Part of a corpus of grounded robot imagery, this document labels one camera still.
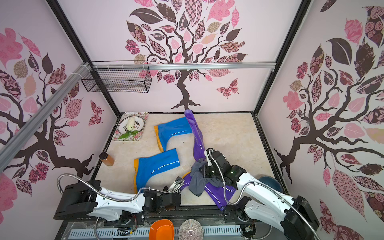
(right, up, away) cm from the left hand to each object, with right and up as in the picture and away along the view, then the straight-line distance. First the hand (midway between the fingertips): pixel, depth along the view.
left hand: (180, 194), depth 81 cm
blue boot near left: (-21, +13, +5) cm, 26 cm away
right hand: (+11, +14, -1) cm, 18 cm away
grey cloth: (+10, +9, -6) cm, 15 cm away
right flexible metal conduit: (+26, +16, -30) cm, 43 cm away
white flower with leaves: (-40, +38, +26) cm, 61 cm away
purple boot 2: (+20, +2, -5) cm, 21 cm away
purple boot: (+11, +22, +13) cm, 28 cm away
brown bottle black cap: (-44, +18, +5) cm, 48 cm away
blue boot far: (-13, +34, +22) cm, 43 cm away
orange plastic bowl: (-7, -12, -11) cm, 18 cm away
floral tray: (-36, +30, +26) cm, 53 cm away
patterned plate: (-35, +39, +31) cm, 61 cm away
